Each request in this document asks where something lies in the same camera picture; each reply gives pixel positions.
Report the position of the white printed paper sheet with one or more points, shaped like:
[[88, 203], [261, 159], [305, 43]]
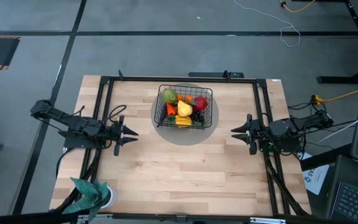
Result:
[[315, 179]]

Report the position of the black metal table frame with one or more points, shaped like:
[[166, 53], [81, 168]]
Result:
[[182, 79]]

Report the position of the yellow pear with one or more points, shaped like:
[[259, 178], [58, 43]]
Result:
[[184, 109]]

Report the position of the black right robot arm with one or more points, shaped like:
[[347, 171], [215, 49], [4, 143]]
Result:
[[287, 127]]

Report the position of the black metal rail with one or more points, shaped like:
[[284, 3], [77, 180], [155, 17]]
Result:
[[135, 216]]

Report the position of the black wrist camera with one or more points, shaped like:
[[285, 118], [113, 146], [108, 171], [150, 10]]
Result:
[[253, 148], [117, 151]]

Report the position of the green pear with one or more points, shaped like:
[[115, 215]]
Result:
[[169, 96]]

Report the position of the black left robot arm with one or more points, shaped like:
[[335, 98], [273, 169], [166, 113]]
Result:
[[79, 124]]

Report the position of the orange-red carrot with leaves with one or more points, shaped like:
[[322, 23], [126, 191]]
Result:
[[170, 109]]

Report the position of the yellow star fruit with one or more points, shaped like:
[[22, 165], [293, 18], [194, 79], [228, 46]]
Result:
[[182, 121]]

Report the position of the red pomegranate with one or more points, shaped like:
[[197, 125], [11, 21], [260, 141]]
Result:
[[200, 103]]

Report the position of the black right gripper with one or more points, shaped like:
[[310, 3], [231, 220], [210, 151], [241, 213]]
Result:
[[255, 132]]

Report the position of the black laptop keyboard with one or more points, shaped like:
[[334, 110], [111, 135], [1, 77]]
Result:
[[356, 203]]

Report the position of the teal-leaved plant in white pot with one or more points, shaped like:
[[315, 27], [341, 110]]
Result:
[[89, 194]]

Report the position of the black desk leg frame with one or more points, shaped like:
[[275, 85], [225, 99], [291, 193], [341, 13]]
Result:
[[346, 80]]

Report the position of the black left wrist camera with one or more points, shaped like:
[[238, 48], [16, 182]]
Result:
[[117, 151]]

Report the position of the dark grape bunch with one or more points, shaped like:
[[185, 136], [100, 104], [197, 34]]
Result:
[[198, 118]]

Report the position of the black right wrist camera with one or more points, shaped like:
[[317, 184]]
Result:
[[253, 148]]

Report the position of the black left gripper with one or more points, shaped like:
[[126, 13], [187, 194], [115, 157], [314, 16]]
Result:
[[117, 133]]

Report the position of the grey round mat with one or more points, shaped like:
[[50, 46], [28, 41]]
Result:
[[182, 137]]

